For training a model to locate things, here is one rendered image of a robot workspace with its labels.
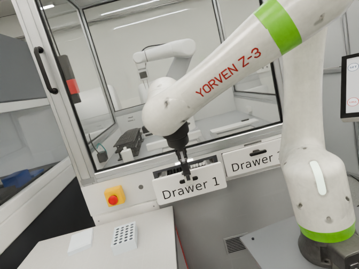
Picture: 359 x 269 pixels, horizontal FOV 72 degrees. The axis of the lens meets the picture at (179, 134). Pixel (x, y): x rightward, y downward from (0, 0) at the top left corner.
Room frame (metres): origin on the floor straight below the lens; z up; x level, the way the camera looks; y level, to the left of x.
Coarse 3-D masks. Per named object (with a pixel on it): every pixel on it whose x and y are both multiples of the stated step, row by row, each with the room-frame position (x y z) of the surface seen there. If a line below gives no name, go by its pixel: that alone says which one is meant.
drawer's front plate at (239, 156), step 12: (264, 144) 1.04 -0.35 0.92; (276, 144) 1.04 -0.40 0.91; (228, 156) 1.03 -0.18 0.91; (240, 156) 1.03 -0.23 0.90; (252, 156) 1.03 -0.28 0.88; (264, 156) 1.04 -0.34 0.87; (276, 156) 1.04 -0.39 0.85; (228, 168) 1.03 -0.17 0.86; (240, 168) 1.03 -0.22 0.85; (252, 168) 1.03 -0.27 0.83
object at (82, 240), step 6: (90, 228) 0.99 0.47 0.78; (78, 234) 0.96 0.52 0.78; (84, 234) 0.95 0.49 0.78; (90, 234) 0.94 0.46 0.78; (72, 240) 0.93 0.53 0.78; (78, 240) 0.91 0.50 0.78; (84, 240) 0.90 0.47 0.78; (90, 240) 0.89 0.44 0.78; (72, 246) 0.88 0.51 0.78; (78, 246) 0.87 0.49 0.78; (84, 246) 0.86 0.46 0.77; (90, 246) 0.87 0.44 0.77; (72, 252) 0.85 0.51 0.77
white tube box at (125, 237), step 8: (128, 224) 0.90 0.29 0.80; (120, 232) 0.86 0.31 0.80; (128, 232) 0.84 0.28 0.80; (136, 232) 0.86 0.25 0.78; (112, 240) 0.81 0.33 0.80; (120, 240) 0.80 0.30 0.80; (128, 240) 0.79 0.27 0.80; (136, 240) 0.81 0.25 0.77; (112, 248) 0.78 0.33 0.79; (120, 248) 0.78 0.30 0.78; (128, 248) 0.78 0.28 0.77; (136, 248) 0.78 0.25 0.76
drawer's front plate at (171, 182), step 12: (204, 168) 0.94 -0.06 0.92; (216, 168) 0.94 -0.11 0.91; (156, 180) 0.94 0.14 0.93; (168, 180) 0.94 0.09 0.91; (204, 180) 0.94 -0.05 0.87; (216, 180) 0.94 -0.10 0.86; (156, 192) 0.94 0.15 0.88; (168, 192) 0.94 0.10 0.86; (180, 192) 0.94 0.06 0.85; (192, 192) 0.94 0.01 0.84; (204, 192) 0.94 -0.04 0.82
